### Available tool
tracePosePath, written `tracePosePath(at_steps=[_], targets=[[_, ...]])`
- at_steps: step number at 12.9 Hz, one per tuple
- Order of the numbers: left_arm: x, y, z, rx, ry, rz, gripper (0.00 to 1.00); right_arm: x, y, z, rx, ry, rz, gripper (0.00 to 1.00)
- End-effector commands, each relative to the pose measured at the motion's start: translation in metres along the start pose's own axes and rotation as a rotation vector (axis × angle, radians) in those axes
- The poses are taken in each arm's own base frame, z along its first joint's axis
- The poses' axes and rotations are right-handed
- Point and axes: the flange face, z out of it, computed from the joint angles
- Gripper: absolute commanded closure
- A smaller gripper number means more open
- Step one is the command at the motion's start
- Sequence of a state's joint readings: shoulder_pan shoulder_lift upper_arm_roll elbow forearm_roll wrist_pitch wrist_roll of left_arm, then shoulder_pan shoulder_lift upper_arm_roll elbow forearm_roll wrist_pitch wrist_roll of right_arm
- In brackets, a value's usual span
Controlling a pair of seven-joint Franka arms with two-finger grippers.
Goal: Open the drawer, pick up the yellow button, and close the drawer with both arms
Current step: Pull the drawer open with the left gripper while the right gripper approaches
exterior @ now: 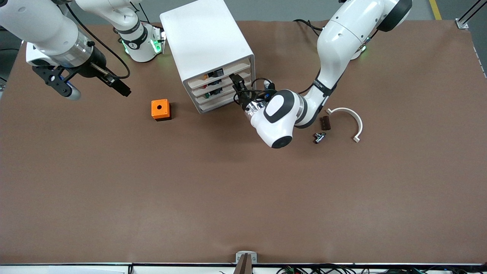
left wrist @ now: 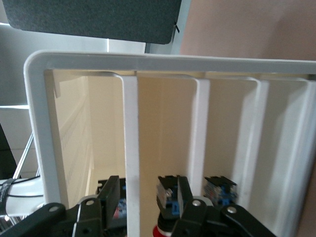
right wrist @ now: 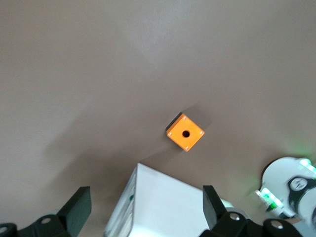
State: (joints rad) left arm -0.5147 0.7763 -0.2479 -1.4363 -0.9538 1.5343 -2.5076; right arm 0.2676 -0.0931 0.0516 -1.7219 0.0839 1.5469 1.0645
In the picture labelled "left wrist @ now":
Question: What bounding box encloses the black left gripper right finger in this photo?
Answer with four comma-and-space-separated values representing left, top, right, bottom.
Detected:
172, 176, 277, 237

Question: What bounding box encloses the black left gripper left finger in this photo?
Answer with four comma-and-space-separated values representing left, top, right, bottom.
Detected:
0, 175, 121, 237

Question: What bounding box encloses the white drawer with dividers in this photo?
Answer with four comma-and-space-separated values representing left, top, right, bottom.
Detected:
24, 49, 316, 237

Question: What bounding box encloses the red cap push button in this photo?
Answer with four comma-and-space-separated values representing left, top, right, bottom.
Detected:
153, 175, 182, 237

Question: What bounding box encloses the dark grey felt panel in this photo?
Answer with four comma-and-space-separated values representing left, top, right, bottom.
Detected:
0, 0, 183, 45

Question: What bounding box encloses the thin black cable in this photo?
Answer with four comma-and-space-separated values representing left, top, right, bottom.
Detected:
7, 194, 45, 198
9, 176, 43, 185

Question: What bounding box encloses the chrome metal rod frame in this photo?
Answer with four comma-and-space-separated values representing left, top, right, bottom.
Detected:
12, 130, 41, 180

